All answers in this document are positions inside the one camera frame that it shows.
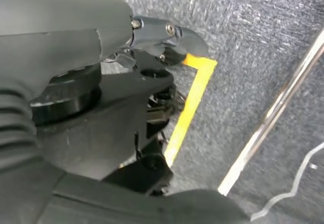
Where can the yellow floor tape outline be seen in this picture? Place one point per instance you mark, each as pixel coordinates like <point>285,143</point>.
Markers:
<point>192,98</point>

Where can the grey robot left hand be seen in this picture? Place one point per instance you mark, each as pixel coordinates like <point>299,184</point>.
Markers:
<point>63,31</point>

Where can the black robot leg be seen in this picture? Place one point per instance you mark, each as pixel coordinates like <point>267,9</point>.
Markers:
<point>101,125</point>

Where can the stainless steel workbench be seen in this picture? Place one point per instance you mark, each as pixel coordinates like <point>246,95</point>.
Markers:
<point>276,111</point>

